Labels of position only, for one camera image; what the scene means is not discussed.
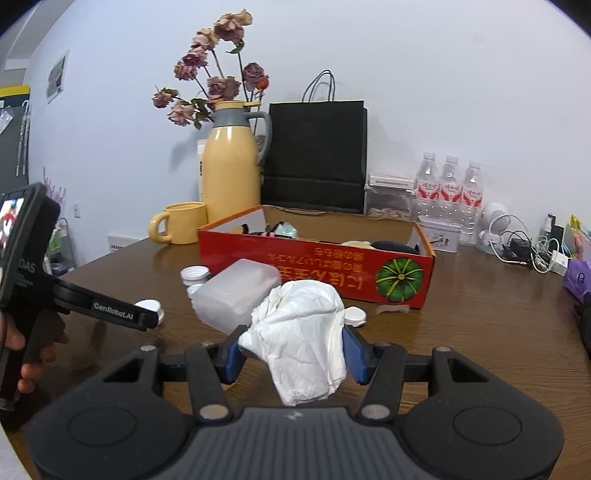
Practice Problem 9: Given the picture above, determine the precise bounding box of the black board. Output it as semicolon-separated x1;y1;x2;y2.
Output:
0;83;32;185

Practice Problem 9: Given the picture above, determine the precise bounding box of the translucent plastic box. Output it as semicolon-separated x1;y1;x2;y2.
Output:
191;257;282;334

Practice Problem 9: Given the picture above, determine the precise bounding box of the yellow mug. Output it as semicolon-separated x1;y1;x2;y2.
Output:
148;202;208;245

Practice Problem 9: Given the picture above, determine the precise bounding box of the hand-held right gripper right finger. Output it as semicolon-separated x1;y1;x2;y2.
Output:
344;325;490;423

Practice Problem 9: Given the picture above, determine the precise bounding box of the white tissue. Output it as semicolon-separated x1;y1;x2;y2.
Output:
238;281;348;408

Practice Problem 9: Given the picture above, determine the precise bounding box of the black adapter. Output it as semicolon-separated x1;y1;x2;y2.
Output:
542;213;566;252

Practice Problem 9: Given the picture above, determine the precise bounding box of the clear container of seeds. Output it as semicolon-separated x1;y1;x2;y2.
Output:
364;184;415;221

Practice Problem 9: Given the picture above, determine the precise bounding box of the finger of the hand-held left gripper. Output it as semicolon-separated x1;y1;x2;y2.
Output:
48;281;160;331

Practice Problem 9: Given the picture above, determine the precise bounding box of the white flat box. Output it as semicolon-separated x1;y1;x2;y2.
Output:
368;173;415;189

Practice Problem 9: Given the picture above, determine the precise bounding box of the yellow thermos jug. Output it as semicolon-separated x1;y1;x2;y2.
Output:
200;100;273;217

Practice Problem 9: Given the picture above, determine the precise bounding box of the person's left hand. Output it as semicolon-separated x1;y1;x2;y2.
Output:
0;316;70;394

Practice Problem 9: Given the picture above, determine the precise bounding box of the black paper bag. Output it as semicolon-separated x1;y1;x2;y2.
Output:
261;70;369;215

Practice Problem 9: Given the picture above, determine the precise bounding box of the yellow green packet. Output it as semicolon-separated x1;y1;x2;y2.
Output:
566;215;591;259

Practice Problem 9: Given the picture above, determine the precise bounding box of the white desk fan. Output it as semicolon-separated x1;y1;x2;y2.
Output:
475;202;511;254

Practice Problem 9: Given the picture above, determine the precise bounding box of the purple soft item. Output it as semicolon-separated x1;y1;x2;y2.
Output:
562;258;591;296

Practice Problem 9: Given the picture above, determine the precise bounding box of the white round charging disc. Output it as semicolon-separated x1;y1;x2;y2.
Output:
342;306;369;328

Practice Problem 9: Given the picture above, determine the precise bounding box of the red label water bottle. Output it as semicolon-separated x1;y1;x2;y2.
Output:
459;160;485;247
438;155;463;227
414;151;440;220

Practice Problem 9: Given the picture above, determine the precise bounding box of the red cardboard box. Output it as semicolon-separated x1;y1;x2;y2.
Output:
198;204;437;310

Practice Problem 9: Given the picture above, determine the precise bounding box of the white charger plug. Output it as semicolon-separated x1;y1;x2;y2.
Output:
549;251;571;278

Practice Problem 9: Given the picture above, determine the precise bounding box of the wire rack with bottles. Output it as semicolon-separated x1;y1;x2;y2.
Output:
46;217;77;278

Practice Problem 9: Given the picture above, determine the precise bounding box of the white printed tin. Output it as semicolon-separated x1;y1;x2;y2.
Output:
417;215;462;254

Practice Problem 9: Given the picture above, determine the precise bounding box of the wall poster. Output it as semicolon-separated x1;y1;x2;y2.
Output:
46;48;71;104

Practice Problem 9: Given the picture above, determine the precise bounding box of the pink wall sticker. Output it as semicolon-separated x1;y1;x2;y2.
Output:
41;166;68;204

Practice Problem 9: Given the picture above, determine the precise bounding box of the dried flower bouquet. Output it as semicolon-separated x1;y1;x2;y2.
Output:
152;9;271;130

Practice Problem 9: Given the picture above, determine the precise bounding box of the tangle of cables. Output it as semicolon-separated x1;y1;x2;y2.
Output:
489;215;561;273

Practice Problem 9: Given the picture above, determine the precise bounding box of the black folded umbrella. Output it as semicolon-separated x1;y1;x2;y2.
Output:
573;293;591;361

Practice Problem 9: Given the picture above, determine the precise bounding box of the dark fabric item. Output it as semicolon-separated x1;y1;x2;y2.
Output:
370;239;420;254

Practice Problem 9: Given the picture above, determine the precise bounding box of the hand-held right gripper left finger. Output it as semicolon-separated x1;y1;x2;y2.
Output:
104;325;250;423

